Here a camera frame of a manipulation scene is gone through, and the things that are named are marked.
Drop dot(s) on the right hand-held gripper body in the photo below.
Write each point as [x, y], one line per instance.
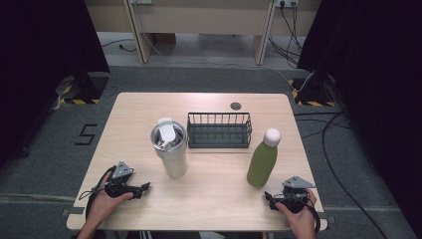
[295, 199]

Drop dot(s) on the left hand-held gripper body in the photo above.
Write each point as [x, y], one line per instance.
[121, 171]

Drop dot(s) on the green bottle with white cap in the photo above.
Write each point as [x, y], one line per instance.
[262, 162]

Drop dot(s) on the white tumbler with clear lid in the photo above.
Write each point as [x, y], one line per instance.
[172, 159]

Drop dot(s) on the person's right hand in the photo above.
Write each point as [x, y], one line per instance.
[302, 222]

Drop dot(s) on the person's left hand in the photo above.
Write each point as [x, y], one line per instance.
[101, 204]

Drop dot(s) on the black stand base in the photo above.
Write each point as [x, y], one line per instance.
[313, 94]
[88, 88]

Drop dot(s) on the dark round table grommet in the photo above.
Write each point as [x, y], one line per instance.
[235, 106]

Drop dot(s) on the black curtain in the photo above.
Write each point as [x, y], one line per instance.
[40, 66]
[375, 83]

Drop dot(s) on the white wall socket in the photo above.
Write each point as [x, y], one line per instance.
[287, 2]

